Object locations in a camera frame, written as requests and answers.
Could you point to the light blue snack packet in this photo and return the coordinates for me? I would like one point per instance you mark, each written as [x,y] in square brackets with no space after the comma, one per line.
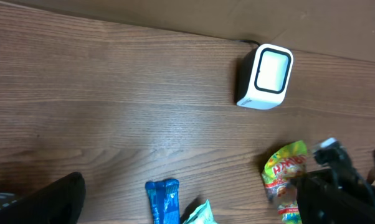
[201,215]

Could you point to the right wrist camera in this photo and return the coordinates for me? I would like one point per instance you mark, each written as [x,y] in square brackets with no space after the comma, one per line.
[330,152]

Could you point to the green snack bag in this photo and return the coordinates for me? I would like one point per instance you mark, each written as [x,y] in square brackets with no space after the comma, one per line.
[286,164]

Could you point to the blue snack bar wrapper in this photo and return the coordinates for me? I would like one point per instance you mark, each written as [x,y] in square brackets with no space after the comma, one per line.
[164,201]

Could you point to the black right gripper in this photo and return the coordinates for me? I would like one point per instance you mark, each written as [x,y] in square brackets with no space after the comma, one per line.
[347,178]

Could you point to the white barcode scanner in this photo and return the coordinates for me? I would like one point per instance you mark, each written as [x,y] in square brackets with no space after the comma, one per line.
[264,77]

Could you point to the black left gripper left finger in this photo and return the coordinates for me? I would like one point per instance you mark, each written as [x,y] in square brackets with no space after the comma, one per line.
[57,203]

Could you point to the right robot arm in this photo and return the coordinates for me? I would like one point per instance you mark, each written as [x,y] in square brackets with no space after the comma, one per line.
[371,176]

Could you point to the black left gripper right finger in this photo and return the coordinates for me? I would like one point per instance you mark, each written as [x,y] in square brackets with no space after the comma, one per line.
[319,201]

